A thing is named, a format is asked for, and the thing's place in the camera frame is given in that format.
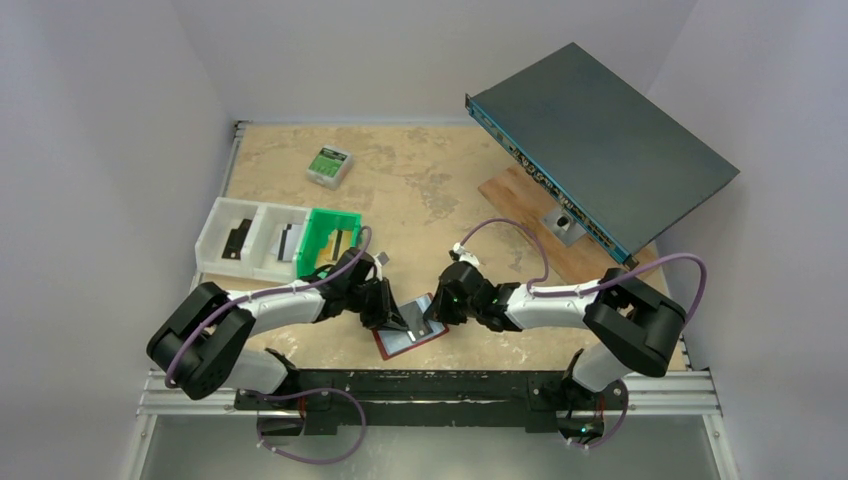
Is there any white plastic bin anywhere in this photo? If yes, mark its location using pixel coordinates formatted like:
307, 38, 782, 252
194, 197, 312, 284

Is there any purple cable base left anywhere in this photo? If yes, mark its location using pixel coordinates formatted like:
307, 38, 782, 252
255, 388, 367, 466

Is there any gold card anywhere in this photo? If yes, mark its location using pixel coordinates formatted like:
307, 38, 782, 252
316, 229, 352, 265

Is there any small green labelled box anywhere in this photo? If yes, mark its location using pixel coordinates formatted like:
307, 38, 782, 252
306, 145, 354, 191

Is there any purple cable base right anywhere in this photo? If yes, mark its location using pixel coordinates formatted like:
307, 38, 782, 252
561, 384, 630, 451

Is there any dark network switch box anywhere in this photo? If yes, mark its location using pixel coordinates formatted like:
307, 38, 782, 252
464, 43, 739, 268

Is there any black part in bin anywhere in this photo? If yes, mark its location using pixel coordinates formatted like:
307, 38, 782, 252
221, 218, 252, 260

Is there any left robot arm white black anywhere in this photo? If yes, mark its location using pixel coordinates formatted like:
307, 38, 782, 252
146, 247, 409, 400

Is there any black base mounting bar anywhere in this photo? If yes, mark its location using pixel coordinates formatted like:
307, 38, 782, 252
236, 369, 625, 435

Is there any metal bracket with knob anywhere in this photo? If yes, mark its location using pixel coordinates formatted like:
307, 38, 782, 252
542, 208, 586, 247

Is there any white card with black stripe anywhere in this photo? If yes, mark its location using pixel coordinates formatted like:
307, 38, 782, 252
269, 224, 302, 263

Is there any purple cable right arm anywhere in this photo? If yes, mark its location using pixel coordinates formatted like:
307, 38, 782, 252
459, 218, 708, 333

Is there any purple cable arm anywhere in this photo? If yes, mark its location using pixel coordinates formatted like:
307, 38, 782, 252
164, 226, 374, 390
459, 218, 708, 333

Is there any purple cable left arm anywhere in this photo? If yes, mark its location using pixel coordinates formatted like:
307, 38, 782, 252
164, 226, 374, 390

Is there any green plastic bin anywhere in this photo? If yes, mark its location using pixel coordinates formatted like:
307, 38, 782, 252
295, 208, 362, 277

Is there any wooden board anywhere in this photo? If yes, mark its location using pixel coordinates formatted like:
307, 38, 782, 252
478, 165, 618, 284

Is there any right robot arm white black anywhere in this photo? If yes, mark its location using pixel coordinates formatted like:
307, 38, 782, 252
423, 255, 688, 392

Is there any purple cable base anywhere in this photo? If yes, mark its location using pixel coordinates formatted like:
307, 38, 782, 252
255, 388, 367, 466
561, 384, 630, 451

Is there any red card holder wallet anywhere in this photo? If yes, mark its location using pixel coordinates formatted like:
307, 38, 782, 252
373, 293, 449, 361

